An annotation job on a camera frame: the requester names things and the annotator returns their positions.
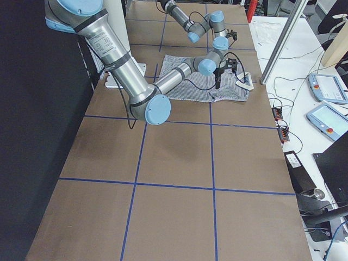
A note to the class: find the far blue teach pendant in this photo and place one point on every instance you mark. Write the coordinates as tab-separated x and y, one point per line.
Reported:
327	88

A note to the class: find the black laptop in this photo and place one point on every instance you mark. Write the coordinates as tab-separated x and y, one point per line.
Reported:
332	164

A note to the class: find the clear plastic bag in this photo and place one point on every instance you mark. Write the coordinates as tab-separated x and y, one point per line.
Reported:
267	32

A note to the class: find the near blue teach pendant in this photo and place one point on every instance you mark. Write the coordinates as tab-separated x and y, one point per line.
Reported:
328	120

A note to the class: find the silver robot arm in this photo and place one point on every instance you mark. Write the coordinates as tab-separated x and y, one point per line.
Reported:
195	30
147	102

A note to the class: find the metal cup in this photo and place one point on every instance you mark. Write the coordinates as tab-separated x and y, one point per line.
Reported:
318	194

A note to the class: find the black box with label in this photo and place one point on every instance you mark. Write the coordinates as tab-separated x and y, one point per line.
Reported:
300	179

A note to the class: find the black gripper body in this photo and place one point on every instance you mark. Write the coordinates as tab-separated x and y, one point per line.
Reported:
220	70

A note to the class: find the aluminium frame post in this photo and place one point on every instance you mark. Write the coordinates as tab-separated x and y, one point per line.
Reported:
284	37

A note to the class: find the navy white striped polo shirt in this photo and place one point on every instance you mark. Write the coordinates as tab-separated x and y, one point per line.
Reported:
200	88

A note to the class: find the red cylinder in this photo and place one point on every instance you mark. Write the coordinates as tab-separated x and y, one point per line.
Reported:
251	9

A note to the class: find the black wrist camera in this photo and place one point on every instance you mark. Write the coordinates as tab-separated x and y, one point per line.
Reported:
231	64
232	34

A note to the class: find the blue teach pendant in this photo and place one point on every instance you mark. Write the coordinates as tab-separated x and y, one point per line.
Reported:
327	88
328	120

